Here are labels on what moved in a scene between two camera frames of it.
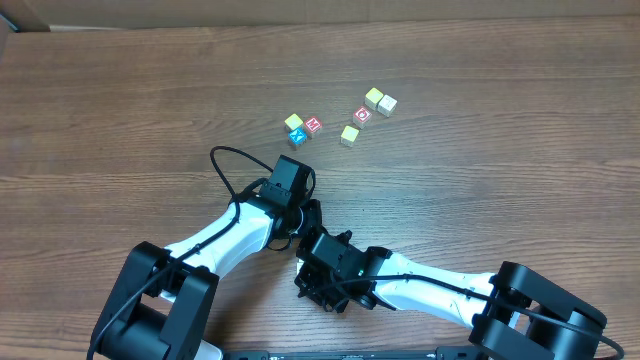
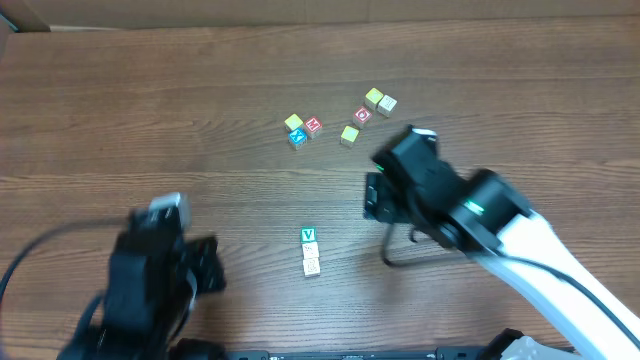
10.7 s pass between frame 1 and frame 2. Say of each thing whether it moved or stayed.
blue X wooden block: stayed
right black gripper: moved
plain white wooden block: stayed
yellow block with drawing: stayed
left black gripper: moved
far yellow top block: stayed
